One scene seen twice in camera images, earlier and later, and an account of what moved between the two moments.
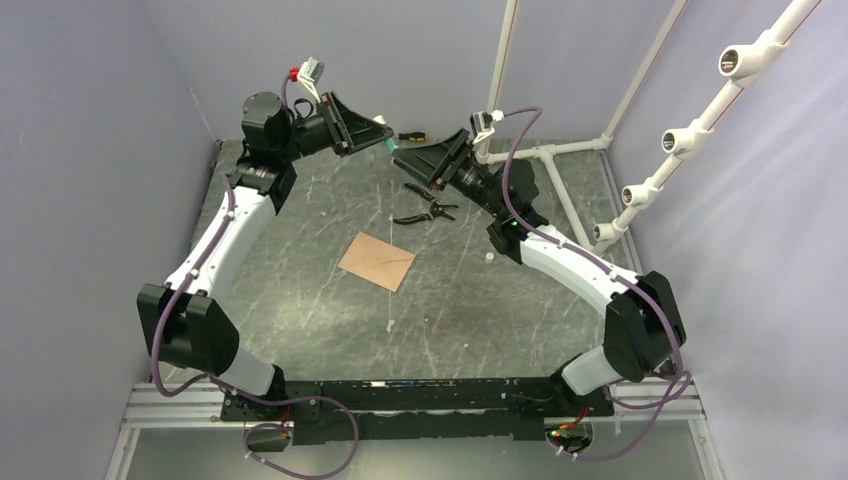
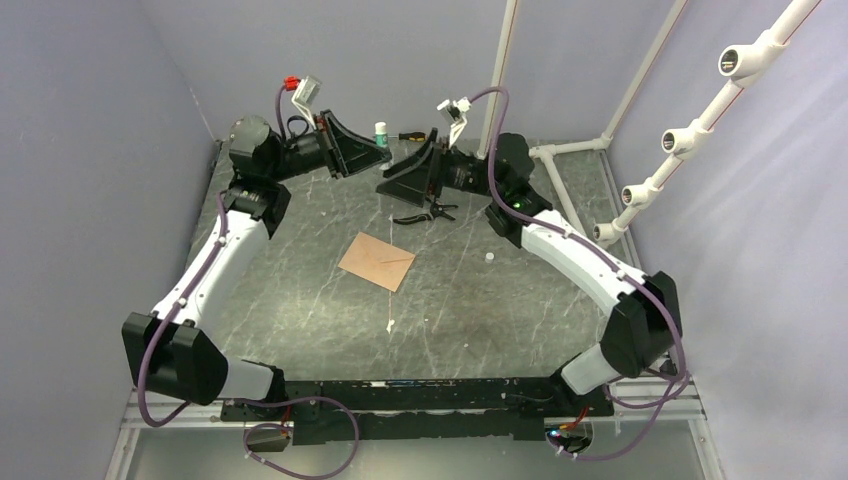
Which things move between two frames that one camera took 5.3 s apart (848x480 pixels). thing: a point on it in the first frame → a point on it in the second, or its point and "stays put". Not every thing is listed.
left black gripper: [348, 130] → [346, 152]
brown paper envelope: [377, 261] stays put
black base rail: [416, 412] stays put
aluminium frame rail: [200, 405] stays put
